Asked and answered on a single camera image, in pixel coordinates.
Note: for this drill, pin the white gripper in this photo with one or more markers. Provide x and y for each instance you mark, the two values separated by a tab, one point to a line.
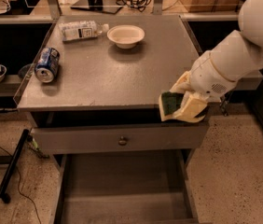
211	76

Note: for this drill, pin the green and yellow sponge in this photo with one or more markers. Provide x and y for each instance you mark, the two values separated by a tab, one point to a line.
169	102

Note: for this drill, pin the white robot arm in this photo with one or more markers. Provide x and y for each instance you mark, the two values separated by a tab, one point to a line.
218	70

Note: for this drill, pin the grey top drawer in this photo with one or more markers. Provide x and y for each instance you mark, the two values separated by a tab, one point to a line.
100	139

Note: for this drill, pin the round brass drawer knob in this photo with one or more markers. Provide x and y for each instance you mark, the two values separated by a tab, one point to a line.
123	141

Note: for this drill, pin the grey drawer cabinet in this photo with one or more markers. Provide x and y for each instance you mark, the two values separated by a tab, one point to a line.
99	84

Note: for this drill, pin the grey open middle drawer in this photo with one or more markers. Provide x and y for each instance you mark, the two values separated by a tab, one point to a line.
141	187

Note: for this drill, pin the white paper bowl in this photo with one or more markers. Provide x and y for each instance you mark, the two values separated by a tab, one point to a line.
126	36

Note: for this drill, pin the black monitor stand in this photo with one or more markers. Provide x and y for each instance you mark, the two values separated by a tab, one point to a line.
102	6

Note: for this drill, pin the clear plastic water bottle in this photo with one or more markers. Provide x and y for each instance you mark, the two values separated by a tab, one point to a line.
77	30

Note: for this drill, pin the blue soda can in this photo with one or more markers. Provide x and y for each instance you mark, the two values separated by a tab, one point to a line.
47	66

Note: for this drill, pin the black bar on floor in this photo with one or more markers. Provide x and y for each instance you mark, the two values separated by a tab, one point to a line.
11	167

